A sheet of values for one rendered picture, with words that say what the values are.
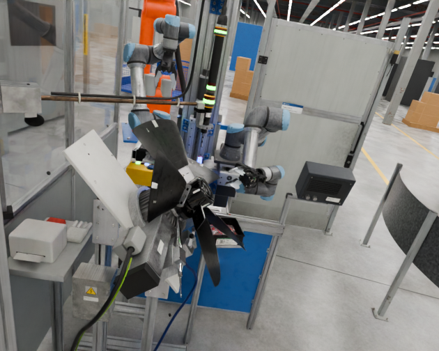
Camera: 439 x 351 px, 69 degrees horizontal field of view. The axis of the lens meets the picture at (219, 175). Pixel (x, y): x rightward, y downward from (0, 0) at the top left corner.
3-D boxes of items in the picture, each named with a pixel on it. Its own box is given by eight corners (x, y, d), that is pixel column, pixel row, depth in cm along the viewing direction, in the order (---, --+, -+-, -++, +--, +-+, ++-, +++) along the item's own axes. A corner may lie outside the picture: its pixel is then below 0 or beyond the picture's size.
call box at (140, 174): (125, 184, 173) (125, 167, 168) (129, 177, 182) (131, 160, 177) (154, 189, 174) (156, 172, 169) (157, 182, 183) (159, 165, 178)
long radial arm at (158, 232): (138, 224, 124) (163, 212, 122) (149, 238, 127) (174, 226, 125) (116, 276, 98) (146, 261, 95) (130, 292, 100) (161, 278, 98)
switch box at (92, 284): (81, 301, 142) (81, 262, 133) (115, 306, 142) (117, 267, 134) (72, 317, 133) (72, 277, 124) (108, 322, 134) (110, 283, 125)
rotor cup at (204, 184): (187, 226, 127) (216, 212, 124) (167, 198, 121) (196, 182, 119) (191, 208, 140) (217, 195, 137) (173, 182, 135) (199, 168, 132)
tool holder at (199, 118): (197, 129, 122) (201, 104, 118) (188, 124, 127) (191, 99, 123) (216, 129, 127) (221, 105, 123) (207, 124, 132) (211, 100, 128)
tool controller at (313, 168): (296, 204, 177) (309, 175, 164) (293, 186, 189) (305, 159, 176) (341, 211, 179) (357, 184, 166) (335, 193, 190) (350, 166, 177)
